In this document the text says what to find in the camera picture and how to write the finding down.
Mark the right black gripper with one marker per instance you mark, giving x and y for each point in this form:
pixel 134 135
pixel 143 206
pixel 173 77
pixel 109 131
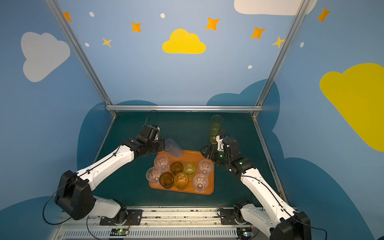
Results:
pixel 212 150

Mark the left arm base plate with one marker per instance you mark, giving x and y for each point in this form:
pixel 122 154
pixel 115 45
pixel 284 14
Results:
pixel 133 216

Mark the aluminium frame right post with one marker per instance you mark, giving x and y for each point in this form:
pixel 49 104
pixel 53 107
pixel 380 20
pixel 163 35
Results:
pixel 290 37

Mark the dark amber textured cup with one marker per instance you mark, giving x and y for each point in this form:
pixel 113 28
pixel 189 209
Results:
pixel 176 168
pixel 167 180

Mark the yellow-green glass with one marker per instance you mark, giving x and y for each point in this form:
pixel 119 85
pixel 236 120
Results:
pixel 216 120

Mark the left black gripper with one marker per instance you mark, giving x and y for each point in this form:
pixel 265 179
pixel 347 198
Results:
pixel 160 141

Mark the aluminium frame left post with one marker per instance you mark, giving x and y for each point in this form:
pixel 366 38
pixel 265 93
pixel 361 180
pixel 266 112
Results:
pixel 64 24

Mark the controller board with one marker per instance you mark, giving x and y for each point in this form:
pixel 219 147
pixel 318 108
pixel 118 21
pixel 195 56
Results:
pixel 119 232
pixel 244 234

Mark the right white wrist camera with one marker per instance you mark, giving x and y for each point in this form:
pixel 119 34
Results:
pixel 220 146

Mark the aluminium frame back bar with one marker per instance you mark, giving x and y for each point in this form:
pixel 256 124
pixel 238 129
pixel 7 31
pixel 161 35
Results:
pixel 144 108

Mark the green clear cup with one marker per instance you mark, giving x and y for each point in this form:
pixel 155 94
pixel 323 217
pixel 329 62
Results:
pixel 189 169

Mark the left controller board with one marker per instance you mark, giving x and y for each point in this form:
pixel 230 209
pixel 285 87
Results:
pixel 119 232

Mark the aluminium frame post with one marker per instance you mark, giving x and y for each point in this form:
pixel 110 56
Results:
pixel 64 24
pixel 290 37

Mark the orange plastic tray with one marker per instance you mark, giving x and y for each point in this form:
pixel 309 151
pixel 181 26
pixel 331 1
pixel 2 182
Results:
pixel 188 157

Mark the tall amber clear cup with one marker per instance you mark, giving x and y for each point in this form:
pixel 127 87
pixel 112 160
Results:
pixel 181 181

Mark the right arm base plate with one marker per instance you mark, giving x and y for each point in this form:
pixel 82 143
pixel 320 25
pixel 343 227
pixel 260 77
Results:
pixel 227 216

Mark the frosted blue tall cup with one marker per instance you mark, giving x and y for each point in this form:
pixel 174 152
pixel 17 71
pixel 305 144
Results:
pixel 172 148

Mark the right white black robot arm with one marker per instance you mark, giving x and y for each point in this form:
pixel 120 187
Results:
pixel 278 220

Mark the yellow ribbed glass front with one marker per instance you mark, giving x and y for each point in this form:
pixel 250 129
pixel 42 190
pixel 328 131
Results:
pixel 215 130

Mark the right controller board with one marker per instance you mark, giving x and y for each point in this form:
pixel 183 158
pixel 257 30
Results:
pixel 244 234

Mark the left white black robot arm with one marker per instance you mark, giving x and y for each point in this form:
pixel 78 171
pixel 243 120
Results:
pixel 75 191

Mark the clear faceted glass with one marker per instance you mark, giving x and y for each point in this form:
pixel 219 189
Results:
pixel 200 182
pixel 153 175
pixel 162 162
pixel 206 167

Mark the aluminium mounting rail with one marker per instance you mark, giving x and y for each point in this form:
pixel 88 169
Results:
pixel 159 223

